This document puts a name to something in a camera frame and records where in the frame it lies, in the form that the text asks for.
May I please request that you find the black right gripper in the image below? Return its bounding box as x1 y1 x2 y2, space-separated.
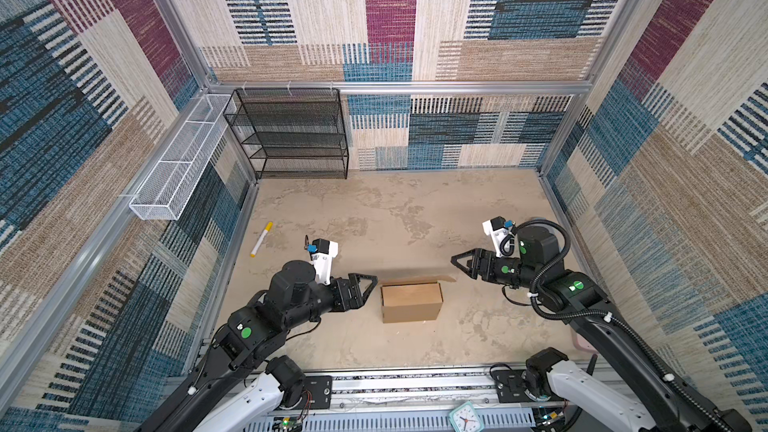
450 249 540 289

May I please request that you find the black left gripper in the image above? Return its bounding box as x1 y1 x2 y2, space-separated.
284 273 377 333

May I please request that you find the brown cardboard box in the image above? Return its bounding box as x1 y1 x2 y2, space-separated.
380 275 456 324

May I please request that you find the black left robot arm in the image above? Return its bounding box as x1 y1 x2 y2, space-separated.
138 260 378 431

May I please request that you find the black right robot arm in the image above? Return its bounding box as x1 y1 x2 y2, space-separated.
451 217 751 431

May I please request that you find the yellow-capped white marker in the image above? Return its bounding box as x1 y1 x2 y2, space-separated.
249 221 273 258

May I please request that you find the small teal alarm clock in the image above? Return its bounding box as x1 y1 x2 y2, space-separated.
449 401 484 432

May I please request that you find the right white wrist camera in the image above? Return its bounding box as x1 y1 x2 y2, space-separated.
482 216 516 257

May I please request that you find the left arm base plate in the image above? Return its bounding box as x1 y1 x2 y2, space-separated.
289 375 333 412

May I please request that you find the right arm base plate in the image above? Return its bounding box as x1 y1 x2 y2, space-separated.
489 364 552 404

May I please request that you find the black wire shelf rack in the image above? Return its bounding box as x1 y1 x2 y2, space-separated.
224 88 350 179

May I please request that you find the white wire mesh basket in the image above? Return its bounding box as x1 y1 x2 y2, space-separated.
129 94 230 221

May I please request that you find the black corrugated cable conduit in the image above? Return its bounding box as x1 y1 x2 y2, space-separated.
506 218 721 432

